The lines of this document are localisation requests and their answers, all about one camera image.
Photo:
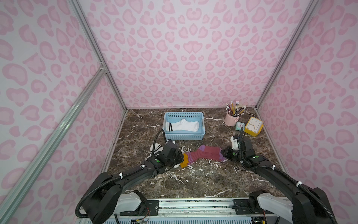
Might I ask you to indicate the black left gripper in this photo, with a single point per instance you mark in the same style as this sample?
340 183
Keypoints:
177 156

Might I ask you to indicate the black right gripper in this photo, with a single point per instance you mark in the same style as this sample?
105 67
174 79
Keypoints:
229 153

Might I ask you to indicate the black striped sock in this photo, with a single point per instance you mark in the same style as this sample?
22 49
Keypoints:
157 149

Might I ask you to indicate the maroon purple sock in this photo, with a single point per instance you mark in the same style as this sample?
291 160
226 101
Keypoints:
203 152

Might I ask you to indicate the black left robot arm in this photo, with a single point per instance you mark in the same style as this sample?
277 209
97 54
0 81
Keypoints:
100 200

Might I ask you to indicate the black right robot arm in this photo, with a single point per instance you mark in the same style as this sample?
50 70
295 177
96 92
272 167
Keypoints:
303 205

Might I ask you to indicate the light blue plastic basket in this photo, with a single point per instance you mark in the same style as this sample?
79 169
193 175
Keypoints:
174 117

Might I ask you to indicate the yellow square alarm clock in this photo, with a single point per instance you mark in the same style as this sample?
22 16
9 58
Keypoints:
253 126

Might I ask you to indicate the small teal cube clock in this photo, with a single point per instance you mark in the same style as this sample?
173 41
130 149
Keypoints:
239 126

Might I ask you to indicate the pink pencil cup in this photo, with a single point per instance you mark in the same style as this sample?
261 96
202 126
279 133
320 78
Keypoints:
230 120

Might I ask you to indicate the bundle of coloured pencils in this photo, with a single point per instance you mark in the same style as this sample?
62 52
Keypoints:
235 109

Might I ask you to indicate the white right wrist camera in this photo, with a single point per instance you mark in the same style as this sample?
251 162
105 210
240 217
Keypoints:
235 142

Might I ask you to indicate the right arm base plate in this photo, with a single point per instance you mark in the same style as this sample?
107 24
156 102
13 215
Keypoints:
250 205

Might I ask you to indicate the aluminium front rail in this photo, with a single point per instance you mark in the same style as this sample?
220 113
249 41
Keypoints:
195 207

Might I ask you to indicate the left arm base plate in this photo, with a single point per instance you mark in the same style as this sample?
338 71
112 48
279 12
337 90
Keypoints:
135 204

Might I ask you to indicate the aluminium frame strut left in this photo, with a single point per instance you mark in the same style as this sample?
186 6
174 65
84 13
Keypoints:
31 173

